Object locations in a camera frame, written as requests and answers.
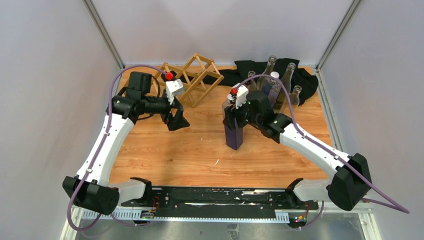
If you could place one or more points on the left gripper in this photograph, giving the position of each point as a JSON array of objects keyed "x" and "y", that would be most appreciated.
[{"x": 178, "y": 120}]

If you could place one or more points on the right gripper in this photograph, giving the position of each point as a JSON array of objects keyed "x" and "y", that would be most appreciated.
[{"x": 230, "y": 113}]

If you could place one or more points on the blue square bottle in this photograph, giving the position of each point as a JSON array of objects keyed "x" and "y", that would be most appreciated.
[
  {"x": 272, "y": 87},
  {"x": 234, "y": 139}
]

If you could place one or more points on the small clear bottle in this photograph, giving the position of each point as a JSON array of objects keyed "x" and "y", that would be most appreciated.
[{"x": 251, "y": 84}]

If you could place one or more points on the wooden wine rack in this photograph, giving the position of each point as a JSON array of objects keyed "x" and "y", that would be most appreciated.
[{"x": 200, "y": 76}]

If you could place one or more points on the clear bottle pale label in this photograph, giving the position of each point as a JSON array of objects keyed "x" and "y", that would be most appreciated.
[{"x": 281, "y": 101}]

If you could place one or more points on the clear bottle black gold label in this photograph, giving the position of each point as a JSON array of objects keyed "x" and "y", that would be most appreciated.
[{"x": 265, "y": 74}]

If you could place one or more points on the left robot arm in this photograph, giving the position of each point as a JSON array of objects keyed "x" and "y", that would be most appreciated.
[{"x": 90, "y": 188}]

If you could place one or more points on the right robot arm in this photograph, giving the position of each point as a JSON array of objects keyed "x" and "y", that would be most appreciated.
[{"x": 348, "y": 176}]

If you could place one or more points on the black cloth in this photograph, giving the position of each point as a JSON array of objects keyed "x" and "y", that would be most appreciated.
[{"x": 300, "y": 77}]

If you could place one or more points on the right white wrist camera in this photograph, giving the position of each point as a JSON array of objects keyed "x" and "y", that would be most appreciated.
[{"x": 241, "y": 95}]

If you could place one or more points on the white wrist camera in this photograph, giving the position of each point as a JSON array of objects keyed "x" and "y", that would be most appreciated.
[
  {"x": 241, "y": 95},
  {"x": 174, "y": 88}
]

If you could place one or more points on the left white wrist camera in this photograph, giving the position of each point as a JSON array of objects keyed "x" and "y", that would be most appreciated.
[{"x": 174, "y": 88}]

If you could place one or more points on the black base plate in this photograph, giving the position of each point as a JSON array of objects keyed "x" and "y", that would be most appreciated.
[{"x": 221, "y": 203}]

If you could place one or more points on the aluminium rail frame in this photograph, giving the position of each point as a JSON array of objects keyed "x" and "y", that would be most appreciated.
[{"x": 328, "y": 222}]

